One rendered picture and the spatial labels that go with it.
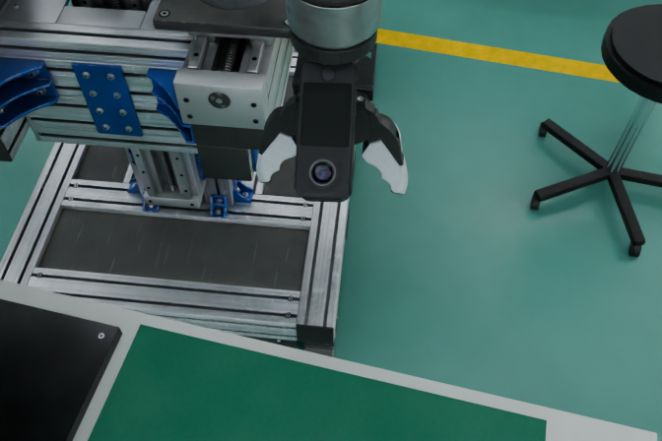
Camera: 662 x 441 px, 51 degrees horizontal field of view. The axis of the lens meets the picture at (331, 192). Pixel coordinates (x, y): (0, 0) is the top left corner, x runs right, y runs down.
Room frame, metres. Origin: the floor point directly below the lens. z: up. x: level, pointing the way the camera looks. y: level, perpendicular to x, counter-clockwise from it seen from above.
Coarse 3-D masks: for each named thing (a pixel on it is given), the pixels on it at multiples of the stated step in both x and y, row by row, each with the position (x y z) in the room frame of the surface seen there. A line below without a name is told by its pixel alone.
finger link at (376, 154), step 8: (400, 136) 0.46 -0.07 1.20; (368, 144) 0.42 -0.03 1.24; (376, 144) 0.41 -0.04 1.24; (368, 152) 0.42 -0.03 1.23; (376, 152) 0.41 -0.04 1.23; (384, 152) 0.41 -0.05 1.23; (368, 160) 0.42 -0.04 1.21; (376, 160) 0.41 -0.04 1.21; (384, 160) 0.41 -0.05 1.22; (392, 160) 0.41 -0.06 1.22; (384, 168) 0.41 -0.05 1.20; (392, 168) 0.41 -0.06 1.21; (400, 168) 0.41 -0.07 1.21; (384, 176) 0.41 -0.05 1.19; (392, 176) 0.41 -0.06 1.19; (400, 176) 0.41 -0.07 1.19; (392, 184) 0.41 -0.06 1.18; (400, 184) 0.41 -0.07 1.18; (392, 192) 0.41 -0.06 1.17; (400, 192) 0.42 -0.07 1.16
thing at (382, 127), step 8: (376, 112) 0.42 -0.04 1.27; (376, 120) 0.41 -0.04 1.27; (384, 120) 0.42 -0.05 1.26; (376, 128) 0.42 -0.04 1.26; (384, 128) 0.41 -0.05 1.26; (392, 128) 0.42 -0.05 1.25; (368, 136) 0.42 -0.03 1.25; (376, 136) 0.41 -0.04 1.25; (384, 136) 0.41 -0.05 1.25; (392, 136) 0.41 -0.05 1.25; (384, 144) 0.41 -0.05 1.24; (392, 144) 0.41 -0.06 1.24; (400, 144) 0.42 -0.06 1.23; (392, 152) 0.41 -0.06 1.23; (400, 152) 0.41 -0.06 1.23; (400, 160) 0.41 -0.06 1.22
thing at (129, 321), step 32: (0, 288) 0.54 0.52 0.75; (32, 288) 0.54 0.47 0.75; (96, 320) 0.48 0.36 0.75; (128, 320) 0.48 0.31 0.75; (160, 320) 0.48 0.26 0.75; (288, 352) 0.43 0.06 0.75; (416, 384) 0.38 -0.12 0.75; (96, 416) 0.34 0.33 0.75; (544, 416) 0.34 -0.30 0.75; (576, 416) 0.34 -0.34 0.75
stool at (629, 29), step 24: (624, 24) 1.41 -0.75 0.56; (648, 24) 1.41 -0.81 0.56; (624, 48) 1.32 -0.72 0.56; (648, 48) 1.32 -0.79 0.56; (624, 72) 1.25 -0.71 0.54; (648, 72) 1.23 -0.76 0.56; (648, 96) 1.19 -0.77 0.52; (552, 120) 1.54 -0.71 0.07; (576, 144) 1.44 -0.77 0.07; (624, 144) 1.32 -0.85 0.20; (600, 168) 1.34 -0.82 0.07; (624, 168) 1.34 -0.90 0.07; (552, 192) 1.25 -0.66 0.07; (624, 192) 1.25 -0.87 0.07; (624, 216) 1.16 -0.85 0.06
